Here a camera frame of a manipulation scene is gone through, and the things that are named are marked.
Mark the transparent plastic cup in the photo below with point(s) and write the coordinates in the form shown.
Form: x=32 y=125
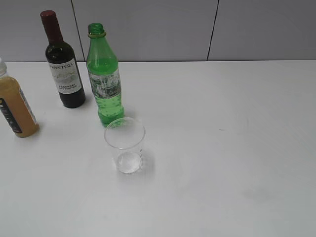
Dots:
x=125 y=137

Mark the green sprite bottle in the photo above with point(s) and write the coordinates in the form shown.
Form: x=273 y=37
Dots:
x=103 y=72

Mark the dark red wine bottle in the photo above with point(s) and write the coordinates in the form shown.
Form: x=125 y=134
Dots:
x=62 y=63

